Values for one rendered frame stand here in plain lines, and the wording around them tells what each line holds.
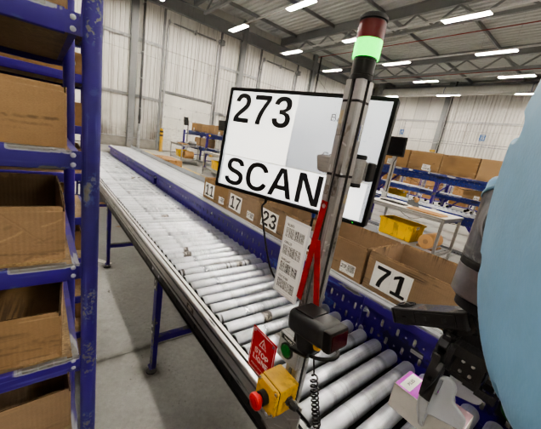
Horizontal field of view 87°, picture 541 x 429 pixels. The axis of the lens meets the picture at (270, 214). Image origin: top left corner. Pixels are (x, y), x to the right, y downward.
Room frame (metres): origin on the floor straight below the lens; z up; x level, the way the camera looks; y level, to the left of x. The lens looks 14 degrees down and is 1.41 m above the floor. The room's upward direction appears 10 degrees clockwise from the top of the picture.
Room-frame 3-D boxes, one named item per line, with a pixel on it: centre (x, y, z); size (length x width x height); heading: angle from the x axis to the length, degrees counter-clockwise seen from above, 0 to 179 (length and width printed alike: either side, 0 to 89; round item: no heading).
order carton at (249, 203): (1.99, 0.10, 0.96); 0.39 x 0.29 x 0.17; 40
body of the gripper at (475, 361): (0.36, -0.32, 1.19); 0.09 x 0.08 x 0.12; 40
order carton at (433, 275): (1.08, -0.67, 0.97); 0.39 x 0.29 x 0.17; 40
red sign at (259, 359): (0.64, -0.06, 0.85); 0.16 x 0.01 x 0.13; 40
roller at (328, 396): (0.77, -0.35, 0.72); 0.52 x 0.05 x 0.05; 130
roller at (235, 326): (1.06, -0.09, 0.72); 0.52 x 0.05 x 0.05; 130
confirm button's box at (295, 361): (0.58, -0.10, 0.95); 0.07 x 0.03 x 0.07; 40
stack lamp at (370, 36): (0.60, -0.13, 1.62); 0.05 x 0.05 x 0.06
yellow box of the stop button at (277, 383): (0.54, -0.10, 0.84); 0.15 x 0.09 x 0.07; 40
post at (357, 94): (0.60, -0.12, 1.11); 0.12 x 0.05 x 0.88; 40
